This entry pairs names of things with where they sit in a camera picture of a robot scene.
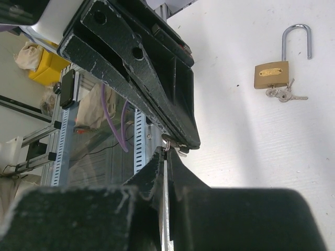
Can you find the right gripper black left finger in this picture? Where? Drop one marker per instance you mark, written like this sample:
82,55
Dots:
113,217

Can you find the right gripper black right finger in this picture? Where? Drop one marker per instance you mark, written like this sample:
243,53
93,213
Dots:
206,218

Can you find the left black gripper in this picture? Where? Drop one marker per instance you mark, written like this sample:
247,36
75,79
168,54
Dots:
128,46

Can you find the silver key set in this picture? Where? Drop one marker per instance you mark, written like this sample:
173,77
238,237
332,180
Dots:
284,95
171,142

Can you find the large brass padlock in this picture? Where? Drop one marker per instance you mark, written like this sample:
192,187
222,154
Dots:
276,74

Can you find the yellow bin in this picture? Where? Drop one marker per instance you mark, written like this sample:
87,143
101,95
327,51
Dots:
49,69

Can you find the slotted grey cable duct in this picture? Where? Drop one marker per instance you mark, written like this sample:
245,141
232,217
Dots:
60,164

